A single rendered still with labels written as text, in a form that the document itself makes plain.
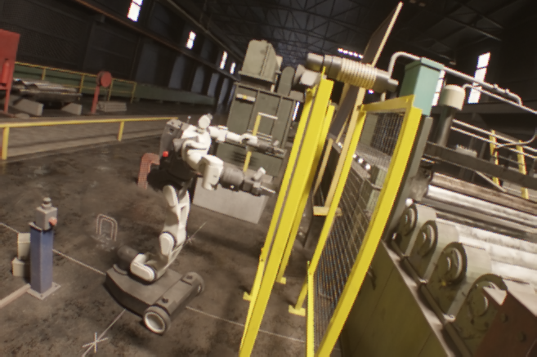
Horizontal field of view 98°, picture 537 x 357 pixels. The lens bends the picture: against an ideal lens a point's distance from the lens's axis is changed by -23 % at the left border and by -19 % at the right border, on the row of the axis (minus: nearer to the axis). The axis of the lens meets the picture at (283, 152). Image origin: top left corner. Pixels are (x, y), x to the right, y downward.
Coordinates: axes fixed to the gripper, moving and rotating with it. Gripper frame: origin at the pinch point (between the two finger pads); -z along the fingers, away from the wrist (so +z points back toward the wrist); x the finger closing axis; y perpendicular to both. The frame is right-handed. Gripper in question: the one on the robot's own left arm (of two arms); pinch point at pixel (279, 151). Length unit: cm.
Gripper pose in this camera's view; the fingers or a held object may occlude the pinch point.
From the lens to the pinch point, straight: 227.0
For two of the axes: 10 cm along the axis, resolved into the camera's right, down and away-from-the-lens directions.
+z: -9.6, -2.7, -0.1
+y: 2.7, -9.5, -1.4
